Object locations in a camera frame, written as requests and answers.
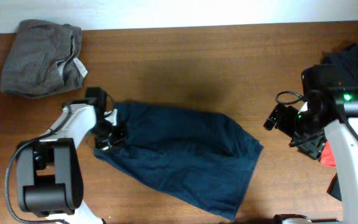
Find dark blue shorts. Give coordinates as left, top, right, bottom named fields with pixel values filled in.
left=94, top=103, right=263, bottom=220

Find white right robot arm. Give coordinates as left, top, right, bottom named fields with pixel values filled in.
left=264, top=64, right=358, bottom=223

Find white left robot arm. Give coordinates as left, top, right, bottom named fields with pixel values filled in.
left=4, top=87, right=121, bottom=223

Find red mesh garment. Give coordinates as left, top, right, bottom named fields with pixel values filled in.
left=319, top=141, right=336, bottom=168

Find black garment pile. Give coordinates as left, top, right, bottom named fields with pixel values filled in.
left=321, top=42, right=358, bottom=202

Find folded grey shorts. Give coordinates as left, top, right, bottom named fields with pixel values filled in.
left=0, top=19, right=88, bottom=99

